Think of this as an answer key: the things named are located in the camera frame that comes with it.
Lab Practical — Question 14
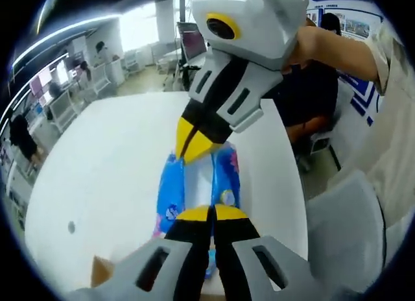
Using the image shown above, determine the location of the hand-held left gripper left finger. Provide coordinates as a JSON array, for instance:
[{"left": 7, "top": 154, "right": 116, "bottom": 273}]
[{"left": 64, "top": 204, "right": 213, "bottom": 301}]

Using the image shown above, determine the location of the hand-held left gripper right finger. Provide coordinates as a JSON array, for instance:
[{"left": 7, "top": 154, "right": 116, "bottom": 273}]
[{"left": 212, "top": 203, "right": 357, "bottom": 301}]

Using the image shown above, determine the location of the blue floral soft packet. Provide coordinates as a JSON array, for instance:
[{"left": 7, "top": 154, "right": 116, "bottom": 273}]
[{"left": 154, "top": 141, "right": 243, "bottom": 278}]

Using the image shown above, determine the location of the person's right hand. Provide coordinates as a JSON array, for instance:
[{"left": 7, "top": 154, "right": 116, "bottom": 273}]
[{"left": 281, "top": 25, "right": 328, "bottom": 77}]

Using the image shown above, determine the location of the black tripod stand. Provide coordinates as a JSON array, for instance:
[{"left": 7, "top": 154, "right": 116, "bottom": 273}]
[{"left": 174, "top": 63, "right": 204, "bottom": 93}]

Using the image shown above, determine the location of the purple screen monitor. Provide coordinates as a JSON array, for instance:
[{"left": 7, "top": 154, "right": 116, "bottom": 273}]
[{"left": 177, "top": 21, "right": 208, "bottom": 66}]

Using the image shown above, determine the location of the grey mesh office chair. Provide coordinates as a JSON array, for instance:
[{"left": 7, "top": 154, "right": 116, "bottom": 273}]
[{"left": 304, "top": 170, "right": 387, "bottom": 284}]

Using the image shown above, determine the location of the white mesh office chair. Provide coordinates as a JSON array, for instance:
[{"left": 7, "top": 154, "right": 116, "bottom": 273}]
[{"left": 48, "top": 90, "right": 80, "bottom": 133}]

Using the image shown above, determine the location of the curved ceiling light strip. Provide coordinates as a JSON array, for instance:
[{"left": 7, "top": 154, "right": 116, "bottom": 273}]
[{"left": 12, "top": 14, "right": 121, "bottom": 71}]

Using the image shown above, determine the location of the person's beige shirt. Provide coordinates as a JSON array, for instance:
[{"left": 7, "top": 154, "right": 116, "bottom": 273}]
[{"left": 337, "top": 20, "right": 415, "bottom": 230}]

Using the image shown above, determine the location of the black frame office chair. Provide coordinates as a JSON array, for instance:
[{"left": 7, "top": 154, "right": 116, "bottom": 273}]
[{"left": 296, "top": 132, "right": 343, "bottom": 174}]

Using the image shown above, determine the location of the blue white wall poster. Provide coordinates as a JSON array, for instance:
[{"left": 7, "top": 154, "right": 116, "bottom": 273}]
[{"left": 306, "top": 0, "right": 385, "bottom": 126}]

